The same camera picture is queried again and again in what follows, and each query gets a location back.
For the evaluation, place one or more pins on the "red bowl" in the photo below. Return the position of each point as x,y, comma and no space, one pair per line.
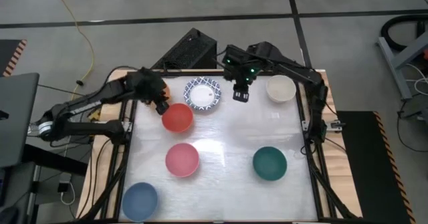
178,118

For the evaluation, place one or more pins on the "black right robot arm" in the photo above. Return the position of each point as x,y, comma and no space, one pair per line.
294,70

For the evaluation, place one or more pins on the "black computer tower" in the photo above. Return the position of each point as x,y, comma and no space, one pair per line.
187,50

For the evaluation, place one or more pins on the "grey flat panel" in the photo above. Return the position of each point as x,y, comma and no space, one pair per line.
16,117

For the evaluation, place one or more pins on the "black aluminium table frame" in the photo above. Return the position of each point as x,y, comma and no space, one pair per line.
194,72

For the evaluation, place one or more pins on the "grey metal stand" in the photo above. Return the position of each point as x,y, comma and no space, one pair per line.
393,67

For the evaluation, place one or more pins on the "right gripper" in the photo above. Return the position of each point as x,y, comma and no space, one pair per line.
239,68

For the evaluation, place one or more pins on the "cream white bowl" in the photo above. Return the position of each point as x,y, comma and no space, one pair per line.
281,88

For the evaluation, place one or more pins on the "blue patterned paper bowl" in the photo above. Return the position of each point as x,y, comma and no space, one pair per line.
202,95

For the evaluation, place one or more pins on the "teal green bowl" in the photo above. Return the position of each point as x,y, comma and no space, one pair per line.
269,164

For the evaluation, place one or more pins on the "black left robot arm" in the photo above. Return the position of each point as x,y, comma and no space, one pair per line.
87,100

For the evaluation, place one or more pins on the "black desk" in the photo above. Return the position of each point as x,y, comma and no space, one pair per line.
50,158

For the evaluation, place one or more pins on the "pink bowl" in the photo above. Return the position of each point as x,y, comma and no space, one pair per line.
182,160

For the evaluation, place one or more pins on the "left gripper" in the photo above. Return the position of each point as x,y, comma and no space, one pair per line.
147,87

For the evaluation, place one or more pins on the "silver metal clamp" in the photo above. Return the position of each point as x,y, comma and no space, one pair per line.
336,125

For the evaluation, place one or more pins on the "black hazard striped mat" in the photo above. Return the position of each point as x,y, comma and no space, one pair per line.
8,55
361,167

